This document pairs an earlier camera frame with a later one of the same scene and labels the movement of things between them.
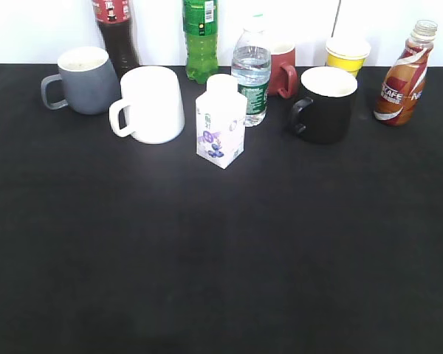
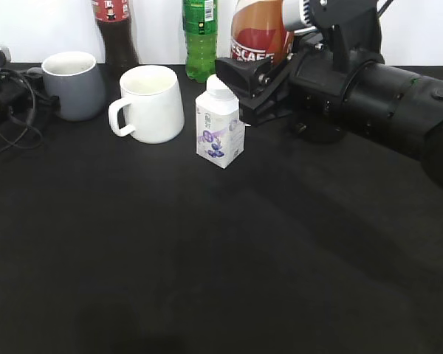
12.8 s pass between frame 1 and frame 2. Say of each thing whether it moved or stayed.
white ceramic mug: stayed
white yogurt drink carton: stayed
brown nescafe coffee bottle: moved
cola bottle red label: stayed
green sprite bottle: stayed
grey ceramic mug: moved
